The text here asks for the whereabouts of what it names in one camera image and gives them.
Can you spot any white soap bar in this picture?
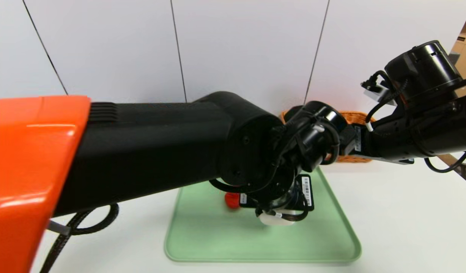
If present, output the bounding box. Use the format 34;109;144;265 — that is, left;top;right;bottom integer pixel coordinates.
260;214;295;227

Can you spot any orange wicker basket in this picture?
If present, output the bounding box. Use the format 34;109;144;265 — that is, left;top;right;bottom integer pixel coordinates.
281;110;376;163

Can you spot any red rubber duck toy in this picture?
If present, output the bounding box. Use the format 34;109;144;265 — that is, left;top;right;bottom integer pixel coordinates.
224;192;241;210

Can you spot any light green plastic tray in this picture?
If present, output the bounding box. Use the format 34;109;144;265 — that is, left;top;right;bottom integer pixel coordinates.
165;167;362;263

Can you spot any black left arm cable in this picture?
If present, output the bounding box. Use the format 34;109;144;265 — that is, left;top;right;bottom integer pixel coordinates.
39;204;120;273

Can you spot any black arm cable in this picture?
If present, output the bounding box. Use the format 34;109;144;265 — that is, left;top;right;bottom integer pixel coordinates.
424;150;466;174
39;204;120;273

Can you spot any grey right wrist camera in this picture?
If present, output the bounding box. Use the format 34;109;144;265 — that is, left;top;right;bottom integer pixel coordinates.
362;74;395;102

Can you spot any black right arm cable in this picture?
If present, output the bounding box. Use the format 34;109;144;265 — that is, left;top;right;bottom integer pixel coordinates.
424;150;466;174

